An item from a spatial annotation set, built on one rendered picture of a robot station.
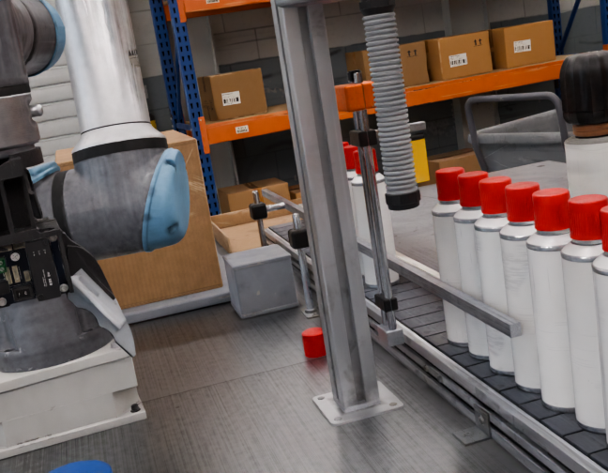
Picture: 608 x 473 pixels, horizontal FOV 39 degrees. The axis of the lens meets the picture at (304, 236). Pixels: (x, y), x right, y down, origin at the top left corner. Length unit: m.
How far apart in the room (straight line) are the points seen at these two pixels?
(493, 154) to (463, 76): 1.91
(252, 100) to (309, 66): 3.90
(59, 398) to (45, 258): 0.40
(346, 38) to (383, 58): 5.01
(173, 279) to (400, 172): 0.76
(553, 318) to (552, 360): 0.04
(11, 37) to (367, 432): 0.54
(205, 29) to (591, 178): 4.45
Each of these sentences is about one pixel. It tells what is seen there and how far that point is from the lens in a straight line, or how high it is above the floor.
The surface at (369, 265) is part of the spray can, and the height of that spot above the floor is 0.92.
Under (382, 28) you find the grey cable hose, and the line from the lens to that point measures 0.82.
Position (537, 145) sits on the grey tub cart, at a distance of 3.33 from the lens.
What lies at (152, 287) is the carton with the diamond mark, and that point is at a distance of 1.52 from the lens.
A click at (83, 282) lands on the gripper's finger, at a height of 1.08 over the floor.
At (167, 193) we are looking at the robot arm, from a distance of 1.00.
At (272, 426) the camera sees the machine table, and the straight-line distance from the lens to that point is 1.00.
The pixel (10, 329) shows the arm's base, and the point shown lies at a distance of 1.09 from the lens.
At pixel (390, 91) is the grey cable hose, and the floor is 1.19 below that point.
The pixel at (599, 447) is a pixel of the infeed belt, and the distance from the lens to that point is 0.78.
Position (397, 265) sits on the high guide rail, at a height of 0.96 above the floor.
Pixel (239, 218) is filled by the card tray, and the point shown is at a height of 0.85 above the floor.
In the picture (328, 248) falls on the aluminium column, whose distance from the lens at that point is 0.94.
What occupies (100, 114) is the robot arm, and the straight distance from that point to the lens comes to 1.04.
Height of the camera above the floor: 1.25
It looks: 12 degrees down
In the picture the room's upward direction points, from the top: 9 degrees counter-clockwise
